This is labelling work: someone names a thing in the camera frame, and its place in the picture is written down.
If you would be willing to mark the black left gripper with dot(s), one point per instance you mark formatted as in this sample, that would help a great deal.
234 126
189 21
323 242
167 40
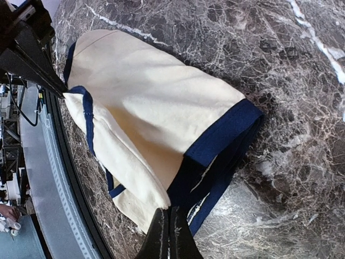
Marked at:
28 60

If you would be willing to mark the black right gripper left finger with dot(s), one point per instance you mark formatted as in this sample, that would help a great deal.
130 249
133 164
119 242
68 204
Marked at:
156 242

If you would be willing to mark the cream underwear with navy trim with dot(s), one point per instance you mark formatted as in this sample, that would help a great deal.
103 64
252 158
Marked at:
166 134

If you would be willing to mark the grey slotted cable duct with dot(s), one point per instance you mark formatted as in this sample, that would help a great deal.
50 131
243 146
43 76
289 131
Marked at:
78 241

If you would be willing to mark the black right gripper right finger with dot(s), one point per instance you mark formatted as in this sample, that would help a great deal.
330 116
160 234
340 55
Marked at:
182 243

